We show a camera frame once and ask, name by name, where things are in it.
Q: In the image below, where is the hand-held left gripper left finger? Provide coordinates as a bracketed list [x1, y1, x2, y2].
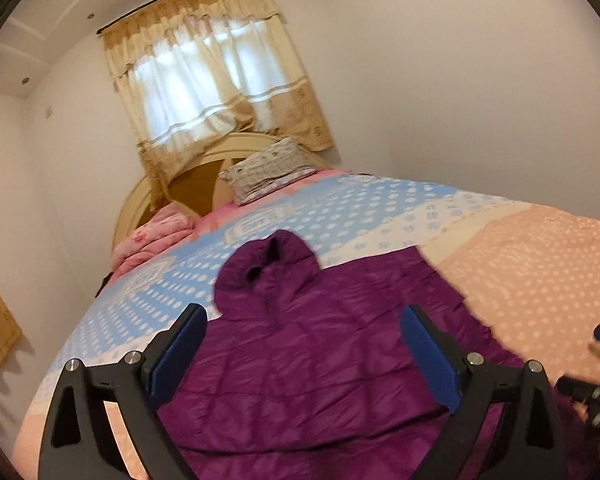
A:
[39, 303, 208, 480]

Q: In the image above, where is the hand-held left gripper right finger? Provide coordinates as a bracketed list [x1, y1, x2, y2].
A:
[400, 304, 568, 480]

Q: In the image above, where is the purple puffer jacket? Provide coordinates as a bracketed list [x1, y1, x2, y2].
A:
[157, 229, 596, 480]

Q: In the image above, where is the folded pink blanket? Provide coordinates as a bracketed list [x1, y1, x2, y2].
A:
[111, 204, 197, 278]

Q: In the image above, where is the bed with polka-dot sheet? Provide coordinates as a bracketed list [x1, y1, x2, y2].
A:
[10, 169, 600, 480]

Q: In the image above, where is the cream round wooden headboard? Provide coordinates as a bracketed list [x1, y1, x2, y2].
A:
[112, 131, 331, 261]

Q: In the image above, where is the striped grey pillow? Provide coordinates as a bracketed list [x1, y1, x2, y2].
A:
[219, 136, 317, 206]

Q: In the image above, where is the beige patterned window curtain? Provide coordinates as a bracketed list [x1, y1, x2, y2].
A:
[97, 0, 335, 211]

